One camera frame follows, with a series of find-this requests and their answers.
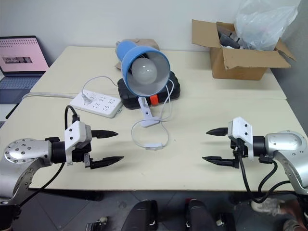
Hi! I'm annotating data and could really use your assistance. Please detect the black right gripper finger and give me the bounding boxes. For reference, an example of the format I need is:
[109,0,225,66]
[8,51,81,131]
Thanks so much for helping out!
[202,155,235,167]
[205,128,229,138]

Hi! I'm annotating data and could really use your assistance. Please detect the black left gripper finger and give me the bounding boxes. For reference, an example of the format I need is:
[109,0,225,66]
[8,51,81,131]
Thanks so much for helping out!
[90,129,119,140]
[90,155,125,170]

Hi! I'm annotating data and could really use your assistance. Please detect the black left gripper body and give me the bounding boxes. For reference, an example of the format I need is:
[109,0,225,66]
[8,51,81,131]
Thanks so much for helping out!
[72,141,93,170]

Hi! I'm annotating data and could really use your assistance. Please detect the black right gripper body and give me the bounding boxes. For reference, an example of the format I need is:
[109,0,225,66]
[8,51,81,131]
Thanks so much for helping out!
[230,137,249,168]

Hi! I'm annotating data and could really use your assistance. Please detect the blue clip desk lamp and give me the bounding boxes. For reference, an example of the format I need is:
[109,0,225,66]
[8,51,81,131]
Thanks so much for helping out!
[115,40,172,128]

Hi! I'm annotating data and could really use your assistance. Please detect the white power strip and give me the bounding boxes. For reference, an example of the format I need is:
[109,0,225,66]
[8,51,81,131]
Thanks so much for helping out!
[69,90,123,119]

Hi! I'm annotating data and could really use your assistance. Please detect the dark rounded shape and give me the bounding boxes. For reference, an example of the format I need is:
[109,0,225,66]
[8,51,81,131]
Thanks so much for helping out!
[184,198,215,231]
[124,199,159,231]

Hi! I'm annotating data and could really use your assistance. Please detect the black case with orange latch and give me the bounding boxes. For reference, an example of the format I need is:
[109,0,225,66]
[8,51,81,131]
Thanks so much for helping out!
[117,71,181,110]

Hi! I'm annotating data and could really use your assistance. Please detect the white sneaker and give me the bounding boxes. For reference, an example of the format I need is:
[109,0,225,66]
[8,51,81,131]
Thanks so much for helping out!
[251,198,282,216]

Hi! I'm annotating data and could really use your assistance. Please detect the brown cardboard box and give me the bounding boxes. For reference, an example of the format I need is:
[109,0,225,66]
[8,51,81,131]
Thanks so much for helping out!
[191,19,297,81]

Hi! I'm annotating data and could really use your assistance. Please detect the white frosted light bulb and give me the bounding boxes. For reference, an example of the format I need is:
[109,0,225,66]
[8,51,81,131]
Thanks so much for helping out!
[130,57,158,85]

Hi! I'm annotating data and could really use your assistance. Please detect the grey sneaker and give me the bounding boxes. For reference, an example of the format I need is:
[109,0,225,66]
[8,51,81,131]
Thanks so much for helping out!
[282,218,303,231]

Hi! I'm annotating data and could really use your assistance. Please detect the dark items in cardboard box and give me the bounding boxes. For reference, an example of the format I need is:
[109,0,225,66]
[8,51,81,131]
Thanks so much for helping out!
[216,23,242,49]

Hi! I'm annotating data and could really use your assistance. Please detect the open laptop with pink screen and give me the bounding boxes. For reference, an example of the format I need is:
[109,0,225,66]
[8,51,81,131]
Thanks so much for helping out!
[0,36,50,104]

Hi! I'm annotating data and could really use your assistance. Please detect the clear plastic bag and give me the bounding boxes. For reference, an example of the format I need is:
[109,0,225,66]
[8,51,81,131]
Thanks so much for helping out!
[234,0,302,51]

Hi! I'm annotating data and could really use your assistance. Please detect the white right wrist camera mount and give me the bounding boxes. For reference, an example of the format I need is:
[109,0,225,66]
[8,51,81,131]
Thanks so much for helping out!
[227,116,256,162]

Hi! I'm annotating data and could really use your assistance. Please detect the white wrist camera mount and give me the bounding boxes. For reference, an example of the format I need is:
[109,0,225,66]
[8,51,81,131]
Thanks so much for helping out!
[64,121,93,167]
[227,116,256,162]

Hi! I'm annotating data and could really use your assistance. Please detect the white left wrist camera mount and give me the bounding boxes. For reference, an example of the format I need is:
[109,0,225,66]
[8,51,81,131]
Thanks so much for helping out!
[64,121,93,167]

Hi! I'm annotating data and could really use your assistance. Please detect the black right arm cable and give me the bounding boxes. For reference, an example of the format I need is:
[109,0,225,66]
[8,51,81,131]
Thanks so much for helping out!
[236,154,293,204]

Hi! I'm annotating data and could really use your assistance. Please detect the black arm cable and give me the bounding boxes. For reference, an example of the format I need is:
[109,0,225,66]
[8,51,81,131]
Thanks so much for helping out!
[236,154,293,204]
[18,105,81,207]

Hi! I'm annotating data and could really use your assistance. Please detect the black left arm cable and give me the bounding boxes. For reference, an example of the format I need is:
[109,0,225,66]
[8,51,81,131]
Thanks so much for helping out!
[18,105,81,207]

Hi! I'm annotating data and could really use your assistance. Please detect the white lamp power cord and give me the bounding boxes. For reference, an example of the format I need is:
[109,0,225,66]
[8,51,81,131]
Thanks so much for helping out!
[81,76,174,150]

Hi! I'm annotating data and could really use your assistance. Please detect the black table frame bar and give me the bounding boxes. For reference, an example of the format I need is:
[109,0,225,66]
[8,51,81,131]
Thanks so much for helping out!
[28,189,104,202]

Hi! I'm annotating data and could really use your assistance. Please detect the grey power strip cable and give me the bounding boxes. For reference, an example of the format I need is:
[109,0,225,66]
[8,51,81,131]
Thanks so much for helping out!
[21,92,78,100]

